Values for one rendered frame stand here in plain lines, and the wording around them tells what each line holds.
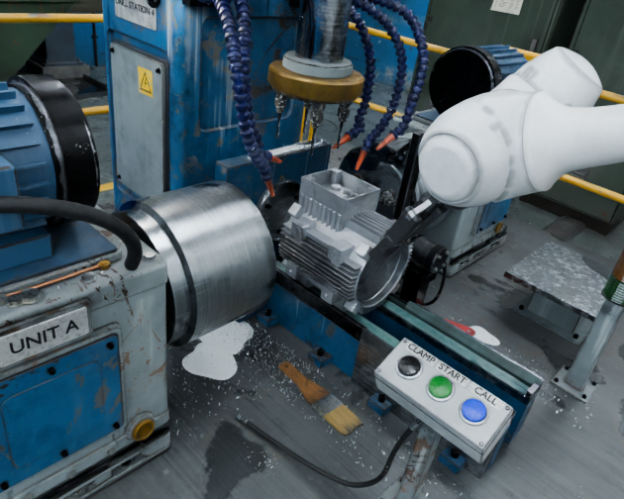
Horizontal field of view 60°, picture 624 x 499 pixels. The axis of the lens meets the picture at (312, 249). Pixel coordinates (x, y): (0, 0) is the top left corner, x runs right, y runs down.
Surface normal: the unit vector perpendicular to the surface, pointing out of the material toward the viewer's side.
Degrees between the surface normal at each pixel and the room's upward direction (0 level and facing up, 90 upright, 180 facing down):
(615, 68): 90
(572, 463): 0
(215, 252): 51
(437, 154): 100
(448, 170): 97
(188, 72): 90
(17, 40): 90
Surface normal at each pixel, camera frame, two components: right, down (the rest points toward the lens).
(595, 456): 0.13, -0.85
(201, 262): 0.66, -0.15
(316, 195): -0.71, 0.28
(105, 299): 0.71, 0.44
